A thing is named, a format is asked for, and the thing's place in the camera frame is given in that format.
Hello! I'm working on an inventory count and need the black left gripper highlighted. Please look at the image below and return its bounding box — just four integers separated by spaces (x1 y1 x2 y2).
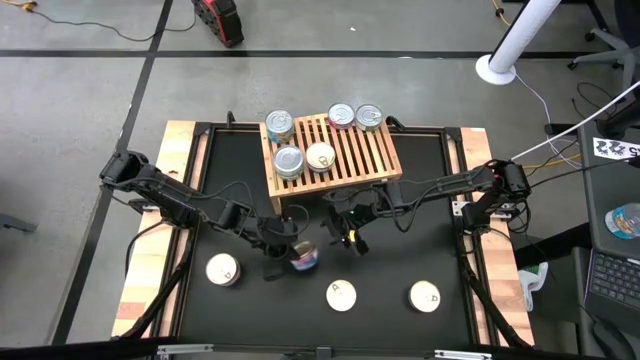
257 214 304 282

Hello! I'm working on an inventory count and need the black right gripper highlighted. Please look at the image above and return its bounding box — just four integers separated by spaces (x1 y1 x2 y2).
322 192 384 257

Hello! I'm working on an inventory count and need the gold salmon can blue label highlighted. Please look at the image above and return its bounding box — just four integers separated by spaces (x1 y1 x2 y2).
204 252 242 288
407 279 442 314
289 239 320 274
304 141 338 175
325 278 358 313

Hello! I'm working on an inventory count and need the wooden slatted shelf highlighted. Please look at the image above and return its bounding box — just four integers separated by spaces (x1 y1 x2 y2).
258 112 404 215

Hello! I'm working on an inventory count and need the light wooden side board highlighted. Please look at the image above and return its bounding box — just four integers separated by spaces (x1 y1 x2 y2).
110 119 211 339
449 127 535 346

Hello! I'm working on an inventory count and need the white green plastic bag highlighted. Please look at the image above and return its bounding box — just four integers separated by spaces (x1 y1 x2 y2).
517 262 550 311

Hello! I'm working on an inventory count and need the white pole round base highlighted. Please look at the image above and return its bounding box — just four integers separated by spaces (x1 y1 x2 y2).
474 0 564 86

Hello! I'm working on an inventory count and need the red black tool case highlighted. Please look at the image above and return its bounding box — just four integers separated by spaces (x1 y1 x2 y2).
191 0 246 50

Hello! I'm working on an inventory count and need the dark grey desk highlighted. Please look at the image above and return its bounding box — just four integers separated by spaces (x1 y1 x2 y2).
577 119 640 261

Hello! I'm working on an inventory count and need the black laptop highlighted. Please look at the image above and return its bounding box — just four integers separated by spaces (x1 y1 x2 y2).
583 247 640 334

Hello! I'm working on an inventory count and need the clear water bottle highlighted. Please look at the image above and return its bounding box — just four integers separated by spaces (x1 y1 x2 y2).
603 202 640 240

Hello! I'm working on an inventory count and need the white printed marker sheet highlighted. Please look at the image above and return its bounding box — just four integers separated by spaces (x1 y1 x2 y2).
592 137 640 161

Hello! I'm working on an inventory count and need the grey office chair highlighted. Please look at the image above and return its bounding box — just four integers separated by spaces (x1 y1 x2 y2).
567 0 640 91

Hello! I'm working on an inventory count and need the silver metal bracket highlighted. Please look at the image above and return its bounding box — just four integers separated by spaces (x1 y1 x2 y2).
157 343 215 359
433 349 494 360

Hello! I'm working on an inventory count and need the thin white cable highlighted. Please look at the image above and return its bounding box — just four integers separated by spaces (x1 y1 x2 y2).
512 72 584 169

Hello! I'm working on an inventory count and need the black floor cable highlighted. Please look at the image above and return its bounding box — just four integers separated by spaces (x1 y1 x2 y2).
29 7 201 44

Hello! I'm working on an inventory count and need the thick white cable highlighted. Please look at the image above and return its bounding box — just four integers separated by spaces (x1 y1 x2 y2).
509 79 640 161

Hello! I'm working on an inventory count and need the grey floor bracket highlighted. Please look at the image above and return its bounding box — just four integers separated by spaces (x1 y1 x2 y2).
0 213 39 234

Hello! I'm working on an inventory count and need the yellow floor cable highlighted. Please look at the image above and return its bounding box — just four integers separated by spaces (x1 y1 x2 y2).
0 0 39 12
491 0 511 27

